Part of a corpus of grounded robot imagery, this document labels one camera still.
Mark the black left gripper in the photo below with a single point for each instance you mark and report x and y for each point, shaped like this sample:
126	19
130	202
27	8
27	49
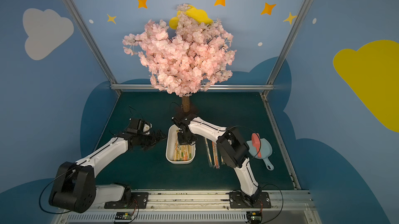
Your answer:
153	135

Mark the left green circuit board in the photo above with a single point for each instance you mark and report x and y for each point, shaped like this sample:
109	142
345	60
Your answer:
124	217

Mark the light blue dustpan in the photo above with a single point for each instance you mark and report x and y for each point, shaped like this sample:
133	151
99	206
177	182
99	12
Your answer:
263	151

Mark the aluminium corner post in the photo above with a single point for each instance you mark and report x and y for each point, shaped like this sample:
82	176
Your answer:
83	28
302	12

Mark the wrapped chopsticks panda print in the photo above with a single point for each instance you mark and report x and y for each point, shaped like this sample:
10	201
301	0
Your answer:
177	153

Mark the right aluminium corner post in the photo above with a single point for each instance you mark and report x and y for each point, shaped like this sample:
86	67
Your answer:
302	12

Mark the floor edge rail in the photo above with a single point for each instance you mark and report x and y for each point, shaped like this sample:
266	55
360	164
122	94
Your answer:
280	142
106	124

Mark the front aluminium mounting rail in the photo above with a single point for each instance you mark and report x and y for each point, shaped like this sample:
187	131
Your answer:
203	207

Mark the white plastic storage box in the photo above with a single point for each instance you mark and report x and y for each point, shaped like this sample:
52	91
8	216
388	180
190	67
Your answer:
170	147

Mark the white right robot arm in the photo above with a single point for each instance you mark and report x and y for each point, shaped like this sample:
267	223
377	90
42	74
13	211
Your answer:
231	145

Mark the left floor edge rail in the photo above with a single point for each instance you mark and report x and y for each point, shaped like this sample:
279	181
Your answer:
106	124

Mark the right floor edge rail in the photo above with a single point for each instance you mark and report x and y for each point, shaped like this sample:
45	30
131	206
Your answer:
280	142

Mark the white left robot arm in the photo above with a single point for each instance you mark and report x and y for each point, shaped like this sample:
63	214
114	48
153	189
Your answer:
74	187

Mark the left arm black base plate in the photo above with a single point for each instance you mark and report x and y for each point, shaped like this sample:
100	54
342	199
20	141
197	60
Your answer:
133	200

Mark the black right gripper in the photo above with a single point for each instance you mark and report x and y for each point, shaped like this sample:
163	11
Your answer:
184	135

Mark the pink cherry blossom tree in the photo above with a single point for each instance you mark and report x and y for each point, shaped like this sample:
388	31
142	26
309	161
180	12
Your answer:
188	54

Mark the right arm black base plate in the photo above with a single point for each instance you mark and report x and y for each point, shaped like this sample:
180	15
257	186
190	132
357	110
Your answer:
238	200

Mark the left aluminium corner post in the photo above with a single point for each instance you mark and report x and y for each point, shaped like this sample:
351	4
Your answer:
83	28

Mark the red small brush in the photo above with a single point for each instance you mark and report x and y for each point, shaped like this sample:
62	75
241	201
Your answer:
256	143

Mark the right black controller board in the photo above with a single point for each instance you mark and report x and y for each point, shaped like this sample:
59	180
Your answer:
254	217

